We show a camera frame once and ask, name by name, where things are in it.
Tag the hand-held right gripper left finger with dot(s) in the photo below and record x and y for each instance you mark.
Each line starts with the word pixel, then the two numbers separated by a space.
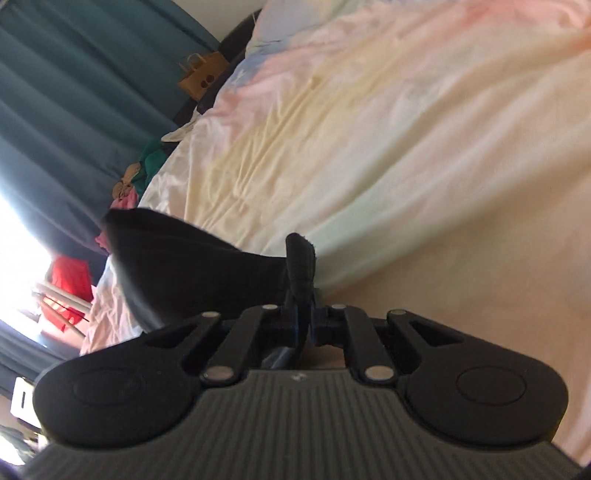
pixel 295 328

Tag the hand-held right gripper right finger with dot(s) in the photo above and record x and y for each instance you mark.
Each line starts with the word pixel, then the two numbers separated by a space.
pixel 318 327

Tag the black garment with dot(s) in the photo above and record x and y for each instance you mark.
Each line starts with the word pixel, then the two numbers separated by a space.
pixel 194 272

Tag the pastel tie-dye bed sheet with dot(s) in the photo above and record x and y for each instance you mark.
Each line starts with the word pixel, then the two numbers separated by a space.
pixel 369 152

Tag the pink garment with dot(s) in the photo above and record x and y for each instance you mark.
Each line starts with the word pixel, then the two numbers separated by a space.
pixel 125 198

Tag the green garment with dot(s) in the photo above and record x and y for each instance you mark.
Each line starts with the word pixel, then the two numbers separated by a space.
pixel 152 159

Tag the red garment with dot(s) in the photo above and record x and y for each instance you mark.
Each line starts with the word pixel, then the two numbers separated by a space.
pixel 69 281

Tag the white drying rack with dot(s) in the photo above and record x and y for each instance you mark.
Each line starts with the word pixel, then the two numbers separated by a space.
pixel 60 304

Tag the brown paper bag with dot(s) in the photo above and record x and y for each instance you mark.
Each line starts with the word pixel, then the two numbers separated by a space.
pixel 203 76

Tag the pastel pillow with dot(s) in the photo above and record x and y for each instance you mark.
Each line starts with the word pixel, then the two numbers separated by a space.
pixel 281 25

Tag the teal curtain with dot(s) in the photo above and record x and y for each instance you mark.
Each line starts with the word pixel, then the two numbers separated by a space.
pixel 78 110

